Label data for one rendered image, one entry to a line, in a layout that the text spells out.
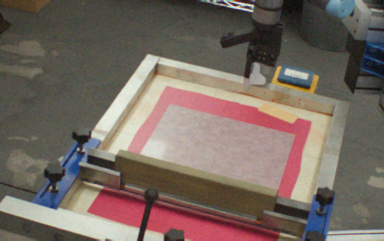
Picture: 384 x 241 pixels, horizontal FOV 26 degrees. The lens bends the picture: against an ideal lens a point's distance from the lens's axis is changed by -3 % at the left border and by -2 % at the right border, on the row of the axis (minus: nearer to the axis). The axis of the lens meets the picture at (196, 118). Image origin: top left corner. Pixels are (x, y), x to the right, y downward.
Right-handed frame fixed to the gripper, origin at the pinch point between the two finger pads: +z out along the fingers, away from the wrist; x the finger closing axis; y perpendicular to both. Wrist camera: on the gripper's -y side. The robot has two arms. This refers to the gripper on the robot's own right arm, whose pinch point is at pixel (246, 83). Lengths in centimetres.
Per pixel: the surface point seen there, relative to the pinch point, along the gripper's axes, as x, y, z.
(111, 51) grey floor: 191, -100, 104
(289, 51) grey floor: 242, -8, 105
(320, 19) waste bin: 257, 6, 87
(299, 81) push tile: 15.0, 13.3, 3.4
